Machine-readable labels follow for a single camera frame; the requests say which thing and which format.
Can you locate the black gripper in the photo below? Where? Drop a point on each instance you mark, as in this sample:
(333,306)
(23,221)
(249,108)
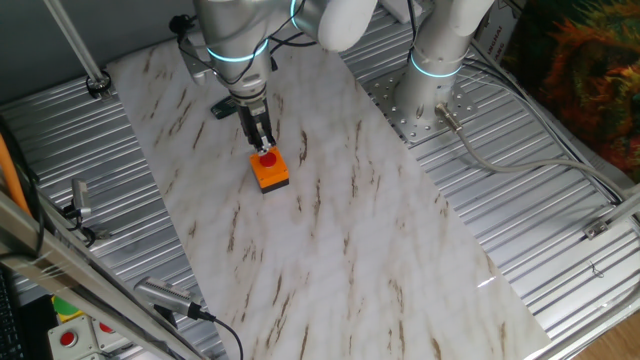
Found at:
(252,117)

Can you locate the orange box with red button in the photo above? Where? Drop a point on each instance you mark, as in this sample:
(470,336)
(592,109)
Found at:
(270,172)

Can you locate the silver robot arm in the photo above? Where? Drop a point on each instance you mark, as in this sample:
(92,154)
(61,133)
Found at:
(435,50)

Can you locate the grey box with red button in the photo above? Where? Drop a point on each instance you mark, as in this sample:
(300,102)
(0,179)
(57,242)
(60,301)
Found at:
(106,328)
(80,345)

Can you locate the yellow box with green button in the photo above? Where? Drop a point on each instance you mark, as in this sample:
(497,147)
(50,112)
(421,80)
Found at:
(64,305)

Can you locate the small dark green device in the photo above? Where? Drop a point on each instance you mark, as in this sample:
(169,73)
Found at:
(222,108)

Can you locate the white marble pattern sheet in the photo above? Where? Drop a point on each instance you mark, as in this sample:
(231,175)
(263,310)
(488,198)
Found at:
(350,250)

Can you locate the black pole foot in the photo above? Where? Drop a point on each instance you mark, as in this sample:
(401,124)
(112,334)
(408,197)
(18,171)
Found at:
(92,90)

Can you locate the white flat box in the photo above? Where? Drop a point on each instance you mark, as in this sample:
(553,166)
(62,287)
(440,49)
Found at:
(397,10)

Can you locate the slanted aluminium pole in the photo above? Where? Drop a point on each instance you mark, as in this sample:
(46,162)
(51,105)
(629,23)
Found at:
(75,42)

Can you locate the orange tube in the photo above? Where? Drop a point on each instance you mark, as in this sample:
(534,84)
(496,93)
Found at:
(10,175)

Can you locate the cardboard box with red print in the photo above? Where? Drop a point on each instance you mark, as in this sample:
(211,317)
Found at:
(500,30)

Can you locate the black keyboard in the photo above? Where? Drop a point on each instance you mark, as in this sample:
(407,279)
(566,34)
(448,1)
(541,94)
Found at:
(10,325)

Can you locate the colourful orange green cloth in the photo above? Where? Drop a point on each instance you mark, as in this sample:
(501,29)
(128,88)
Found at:
(585,75)

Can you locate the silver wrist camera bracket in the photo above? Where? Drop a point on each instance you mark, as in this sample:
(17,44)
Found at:
(195,65)

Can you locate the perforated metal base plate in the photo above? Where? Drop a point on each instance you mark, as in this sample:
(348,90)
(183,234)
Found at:
(390,107)

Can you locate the large silver camera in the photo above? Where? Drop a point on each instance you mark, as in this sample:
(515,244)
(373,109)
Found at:
(165,295)

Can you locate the small silver camera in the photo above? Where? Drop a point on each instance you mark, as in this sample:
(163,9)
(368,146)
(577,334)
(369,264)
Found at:
(80,195)

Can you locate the aluminium frame beam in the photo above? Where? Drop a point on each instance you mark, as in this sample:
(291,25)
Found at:
(60,270)

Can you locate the small metal corner bracket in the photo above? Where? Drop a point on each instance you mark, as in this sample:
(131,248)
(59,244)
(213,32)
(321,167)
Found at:
(595,230)

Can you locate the short aluminium frame bar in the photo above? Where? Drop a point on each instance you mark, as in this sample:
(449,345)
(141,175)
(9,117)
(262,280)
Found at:
(625,207)

